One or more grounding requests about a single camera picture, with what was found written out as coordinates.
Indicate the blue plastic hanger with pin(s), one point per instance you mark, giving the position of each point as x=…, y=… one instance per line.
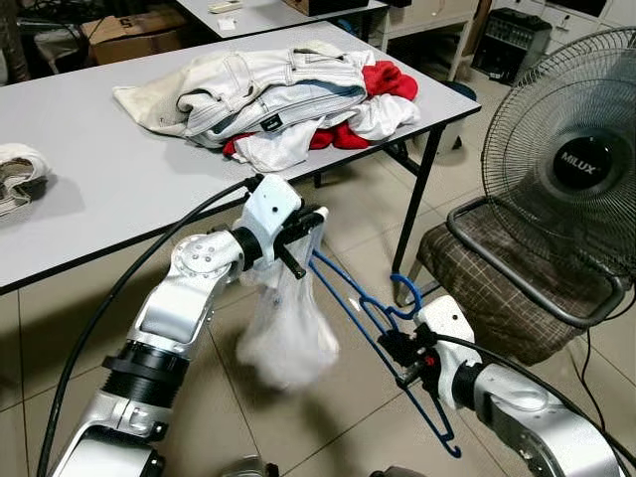
x=378, y=310

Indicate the white t-shirt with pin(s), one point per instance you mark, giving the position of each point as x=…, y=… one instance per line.
x=288, y=338

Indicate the white cloth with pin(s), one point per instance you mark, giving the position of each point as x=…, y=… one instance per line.
x=278, y=149
x=383, y=114

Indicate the brown plaid chair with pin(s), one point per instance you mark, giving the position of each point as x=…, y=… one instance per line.
x=497, y=288

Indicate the grey robot right leg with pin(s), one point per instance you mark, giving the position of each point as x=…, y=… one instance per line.
x=404, y=472

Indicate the pale grey jeans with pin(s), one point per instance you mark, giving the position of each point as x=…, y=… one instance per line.
x=268, y=89

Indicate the beige trousers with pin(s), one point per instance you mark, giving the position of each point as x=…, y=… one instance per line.
x=149, y=104

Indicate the grey table black legs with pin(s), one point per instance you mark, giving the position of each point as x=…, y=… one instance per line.
x=99, y=179

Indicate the beige remote control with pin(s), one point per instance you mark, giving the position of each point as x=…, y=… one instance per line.
x=225, y=7

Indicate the brown cardboard box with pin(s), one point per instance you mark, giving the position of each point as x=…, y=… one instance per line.
x=134, y=35

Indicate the black plastic crate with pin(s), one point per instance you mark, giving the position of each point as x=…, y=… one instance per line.
x=512, y=45

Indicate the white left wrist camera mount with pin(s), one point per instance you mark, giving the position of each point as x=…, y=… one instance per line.
x=268, y=204

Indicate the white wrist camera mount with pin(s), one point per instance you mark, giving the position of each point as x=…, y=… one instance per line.
x=447, y=323
x=268, y=204

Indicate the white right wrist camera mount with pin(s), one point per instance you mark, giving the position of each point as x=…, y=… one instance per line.
x=447, y=323

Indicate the black pedestal fan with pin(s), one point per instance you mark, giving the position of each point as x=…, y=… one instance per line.
x=574, y=167

